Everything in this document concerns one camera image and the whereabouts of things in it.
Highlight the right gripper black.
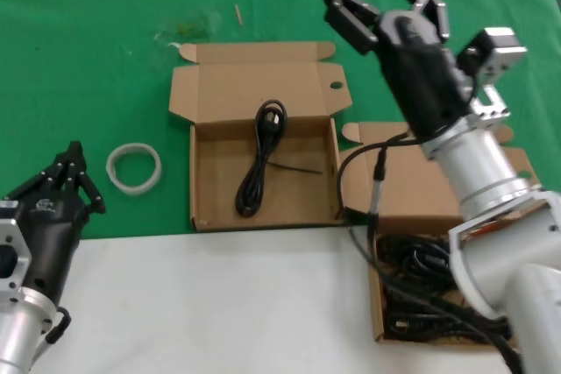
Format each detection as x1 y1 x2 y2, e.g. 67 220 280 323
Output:
319 0 473 145

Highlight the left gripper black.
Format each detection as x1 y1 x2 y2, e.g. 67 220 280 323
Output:
3 141 108 306

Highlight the black power cord with plug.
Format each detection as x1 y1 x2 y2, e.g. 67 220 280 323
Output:
234 98 324 219

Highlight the large open cardboard box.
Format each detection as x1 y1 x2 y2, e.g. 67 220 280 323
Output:
167 40 354 233

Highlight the small open cardboard box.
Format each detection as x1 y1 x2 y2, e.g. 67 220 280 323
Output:
339 122 541 351

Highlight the translucent white tape roll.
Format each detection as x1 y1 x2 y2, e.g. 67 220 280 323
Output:
105 142 163 196

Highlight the green table cloth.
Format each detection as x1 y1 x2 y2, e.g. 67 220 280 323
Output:
0 0 561 243

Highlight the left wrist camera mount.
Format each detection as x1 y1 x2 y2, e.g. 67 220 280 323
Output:
0 199 35 294

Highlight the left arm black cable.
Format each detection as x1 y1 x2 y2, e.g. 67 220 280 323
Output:
30 306 73 370

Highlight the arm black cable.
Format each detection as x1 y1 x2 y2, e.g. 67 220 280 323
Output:
30 306 73 370
337 131 525 374

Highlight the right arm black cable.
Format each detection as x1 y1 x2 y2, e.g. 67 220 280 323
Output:
337 131 525 374

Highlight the black power cords pile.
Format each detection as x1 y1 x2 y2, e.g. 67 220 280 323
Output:
376 233 514 344

